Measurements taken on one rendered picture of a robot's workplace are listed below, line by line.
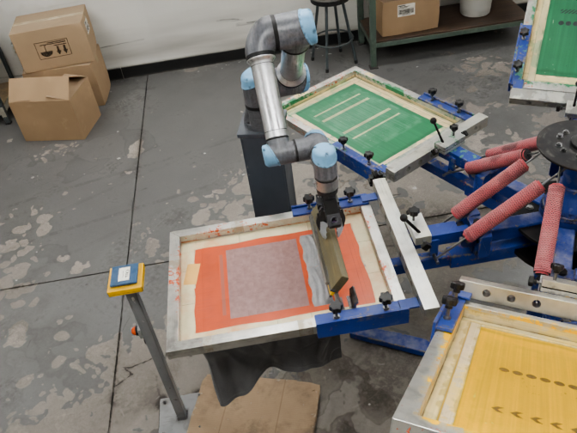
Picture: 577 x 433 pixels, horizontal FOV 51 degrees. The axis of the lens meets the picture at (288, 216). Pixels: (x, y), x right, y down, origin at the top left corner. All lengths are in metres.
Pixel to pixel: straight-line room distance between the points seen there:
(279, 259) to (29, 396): 1.69
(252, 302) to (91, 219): 2.36
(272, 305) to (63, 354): 1.69
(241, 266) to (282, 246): 0.18
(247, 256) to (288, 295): 0.26
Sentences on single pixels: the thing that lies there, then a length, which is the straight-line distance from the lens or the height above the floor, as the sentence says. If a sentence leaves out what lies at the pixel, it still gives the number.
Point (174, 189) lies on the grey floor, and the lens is 4.31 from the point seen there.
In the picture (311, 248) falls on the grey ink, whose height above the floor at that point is 0.96.
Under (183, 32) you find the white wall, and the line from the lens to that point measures 5.77.
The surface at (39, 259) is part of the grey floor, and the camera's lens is 4.15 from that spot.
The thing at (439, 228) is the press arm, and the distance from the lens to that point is 2.19.
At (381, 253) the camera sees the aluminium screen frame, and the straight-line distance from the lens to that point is 2.16.
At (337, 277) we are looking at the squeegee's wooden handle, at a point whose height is 1.08.
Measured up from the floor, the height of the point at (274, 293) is 0.96.
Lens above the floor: 2.51
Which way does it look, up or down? 40 degrees down
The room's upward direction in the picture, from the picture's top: 8 degrees counter-clockwise
